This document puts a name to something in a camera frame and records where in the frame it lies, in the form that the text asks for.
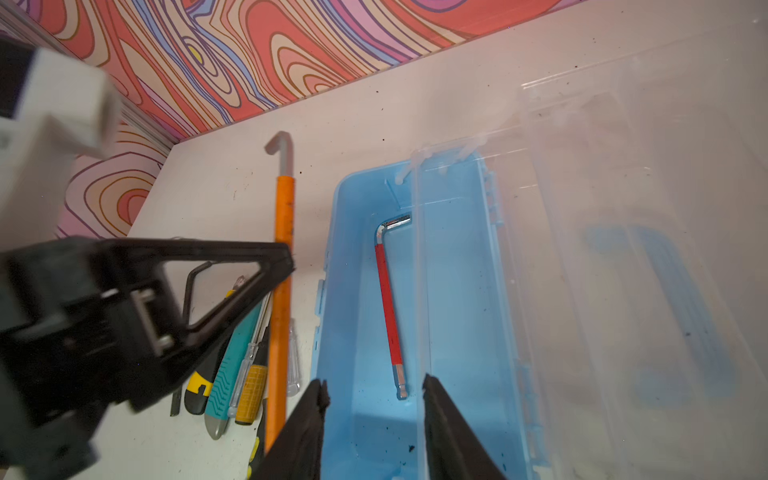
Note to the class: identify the black hex key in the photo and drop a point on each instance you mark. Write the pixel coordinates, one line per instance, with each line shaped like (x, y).
(186, 310)

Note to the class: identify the yellow black utility knife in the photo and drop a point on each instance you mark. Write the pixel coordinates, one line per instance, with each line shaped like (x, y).
(200, 384)

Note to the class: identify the teal utility knife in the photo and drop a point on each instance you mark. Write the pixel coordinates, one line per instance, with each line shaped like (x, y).
(216, 416)

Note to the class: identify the orange hex key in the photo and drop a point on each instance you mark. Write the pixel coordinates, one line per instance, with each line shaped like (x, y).
(281, 144)

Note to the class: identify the red hex key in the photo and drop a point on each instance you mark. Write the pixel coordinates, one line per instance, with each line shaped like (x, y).
(388, 304)

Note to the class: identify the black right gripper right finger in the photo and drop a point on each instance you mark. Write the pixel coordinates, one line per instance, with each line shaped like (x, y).
(453, 450)

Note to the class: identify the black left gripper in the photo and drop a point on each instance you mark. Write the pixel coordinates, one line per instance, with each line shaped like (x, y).
(84, 325)

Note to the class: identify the clear handle short screwdriver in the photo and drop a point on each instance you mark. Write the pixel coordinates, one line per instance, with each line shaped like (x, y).
(294, 368)

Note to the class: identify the yellow handle screwdriver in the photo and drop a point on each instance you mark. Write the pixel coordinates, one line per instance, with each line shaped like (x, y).
(255, 383)

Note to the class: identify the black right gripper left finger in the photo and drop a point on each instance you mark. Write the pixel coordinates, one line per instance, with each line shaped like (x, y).
(297, 452)

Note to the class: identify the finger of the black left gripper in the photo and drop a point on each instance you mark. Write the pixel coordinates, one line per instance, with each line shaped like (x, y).
(240, 252)

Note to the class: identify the black yellow grip screwdriver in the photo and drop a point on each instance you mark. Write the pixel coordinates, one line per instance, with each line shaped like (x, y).
(257, 453)

